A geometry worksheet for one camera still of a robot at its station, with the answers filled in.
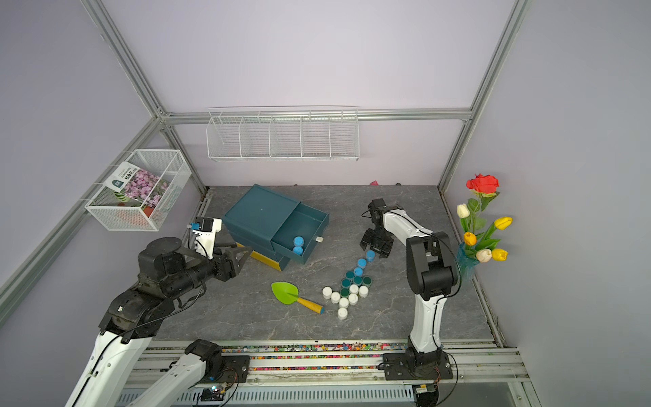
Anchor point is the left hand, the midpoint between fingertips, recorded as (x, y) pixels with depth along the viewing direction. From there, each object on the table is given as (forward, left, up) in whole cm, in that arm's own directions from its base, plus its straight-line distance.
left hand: (244, 249), depth 64 cm
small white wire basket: (+15, +41, +1) cm, 43 cm away
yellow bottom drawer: (+9, -1, -25) cm, 26 cm away
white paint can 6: (-6, -26, -29) cm, 39 cm away
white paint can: (-2, -20, -29) cm, 35 cm away
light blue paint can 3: (+11, -38, -28) cm, 48 cm away
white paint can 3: (-2, -30, -28) cm, 41 cm away
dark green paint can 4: (-2, -27, -28) cm, 39 cm away
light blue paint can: (+10, -12, -13) cm, 20 cm away
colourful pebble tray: (-22, -31, -32) cm, 49 cm away
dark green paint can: (+4, -29, -28) cm, 41 cm away
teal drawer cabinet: (+18, +1, -10) cm, 21 cm away
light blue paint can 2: (+6, -12, -13) cm, 19 cm away
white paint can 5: (-5, -29, -28) cm, 41 cm away
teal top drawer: (+19, -15, -15) cm, 28 cm away
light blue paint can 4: (+8, -34, -28) cm, 45 cm away
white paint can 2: (-4, -23, -28) cm, 37 cm away
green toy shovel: (0, -6, -31) cm, 31 cm away
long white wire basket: (+53, -7, -1) cm, 54 cm away
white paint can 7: (-10, -25, -28) cm, 39 cm away
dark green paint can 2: (+2, -32, -28) cm, 43 cm away
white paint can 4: (-3, -33, -29) cm, 44 cm away
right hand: (+14, -38, -28) cm, 49 cm away
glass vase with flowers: (0, -65, -6) cm, 65 cm away
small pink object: (+52, -47, -31) cm, 77 cm away
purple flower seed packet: (+22, +34, +4) cm, 41 cm away
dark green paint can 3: (+1, -27, -29) cm, 40 cm away
